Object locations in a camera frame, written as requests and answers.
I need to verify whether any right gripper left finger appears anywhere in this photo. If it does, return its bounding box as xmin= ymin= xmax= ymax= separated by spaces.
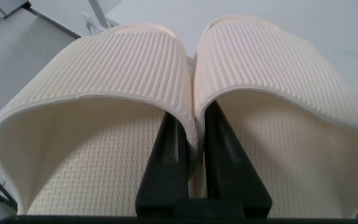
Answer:
xmin=135 ymin=111 xmax=190 ymax=218

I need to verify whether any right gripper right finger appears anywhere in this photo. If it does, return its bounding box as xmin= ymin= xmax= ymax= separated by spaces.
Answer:
xmin=203 ymin=100 xmax=273 ymax=218

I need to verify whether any cream ribbed slipper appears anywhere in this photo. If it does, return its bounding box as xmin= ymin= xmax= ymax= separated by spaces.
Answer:
xmin=0 ymin=22 xmax=198 ymax=216
xmin=192 ymin=14 xmax=358 ymax=219

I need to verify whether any white metal frame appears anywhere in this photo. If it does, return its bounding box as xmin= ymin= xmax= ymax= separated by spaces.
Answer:
xmin=81 ymin=0 xmax=121 ymax=35

